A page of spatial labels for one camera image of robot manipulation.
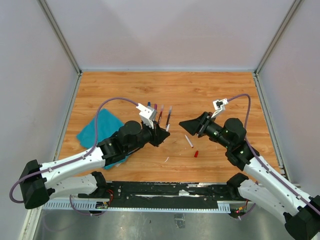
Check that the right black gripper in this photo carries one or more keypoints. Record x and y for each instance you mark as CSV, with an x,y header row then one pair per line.
x,y
192,126

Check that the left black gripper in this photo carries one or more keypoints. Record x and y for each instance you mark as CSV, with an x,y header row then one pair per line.
x,y
159,134

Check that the thin white red-end pen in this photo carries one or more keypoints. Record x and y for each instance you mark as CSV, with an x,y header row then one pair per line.
x,y
167,127

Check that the pink transparent gel pen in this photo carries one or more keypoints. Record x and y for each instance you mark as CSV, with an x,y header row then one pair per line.
x,y
159,117

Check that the blue gel pen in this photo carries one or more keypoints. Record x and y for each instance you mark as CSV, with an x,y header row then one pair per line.
x,y
168,118

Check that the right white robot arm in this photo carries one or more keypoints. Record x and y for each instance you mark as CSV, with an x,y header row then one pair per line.
x,y
258,181

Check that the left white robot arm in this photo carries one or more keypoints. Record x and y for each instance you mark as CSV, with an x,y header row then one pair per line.
x,y
41,182

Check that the white pen red end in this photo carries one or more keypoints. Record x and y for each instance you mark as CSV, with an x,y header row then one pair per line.
x,y
189,141

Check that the teal cloth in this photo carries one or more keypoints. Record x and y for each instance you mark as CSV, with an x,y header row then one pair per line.
x,y
107,125

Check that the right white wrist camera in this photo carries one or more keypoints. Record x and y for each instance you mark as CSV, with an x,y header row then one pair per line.
x,y
219,107

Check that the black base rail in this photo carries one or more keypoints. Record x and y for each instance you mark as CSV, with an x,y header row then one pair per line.
x,y
164,195

